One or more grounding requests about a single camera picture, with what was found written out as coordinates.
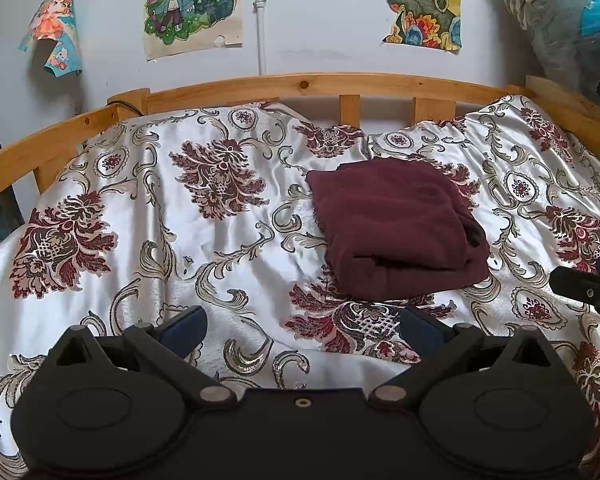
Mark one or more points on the maroon garment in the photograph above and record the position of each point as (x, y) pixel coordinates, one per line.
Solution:
(395, 220)

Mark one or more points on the grey plastic bag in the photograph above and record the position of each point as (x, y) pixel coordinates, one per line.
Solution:
(565, 40)

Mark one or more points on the orange-haired cartoon wall poster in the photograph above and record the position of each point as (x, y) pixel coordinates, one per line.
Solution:
(55, 25)

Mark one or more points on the white wall pipe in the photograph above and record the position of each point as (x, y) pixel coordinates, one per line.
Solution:
(260, 20)

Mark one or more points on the colourful landscape wall poster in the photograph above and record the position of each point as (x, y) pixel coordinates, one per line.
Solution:
(420, 5)

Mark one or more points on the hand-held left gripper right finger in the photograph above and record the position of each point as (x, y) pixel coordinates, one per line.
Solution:
(420, 331)

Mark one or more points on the wooden bed frame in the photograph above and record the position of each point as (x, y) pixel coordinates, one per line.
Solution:
(300, 85)

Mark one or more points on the floral satin bedspread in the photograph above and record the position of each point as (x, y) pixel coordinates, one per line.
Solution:
(180, 245)

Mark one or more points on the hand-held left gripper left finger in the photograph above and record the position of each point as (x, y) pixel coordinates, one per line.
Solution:
(182, 331)

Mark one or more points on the green cartoon figure wall poster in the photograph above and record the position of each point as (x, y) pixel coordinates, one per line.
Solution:
(192, 5)

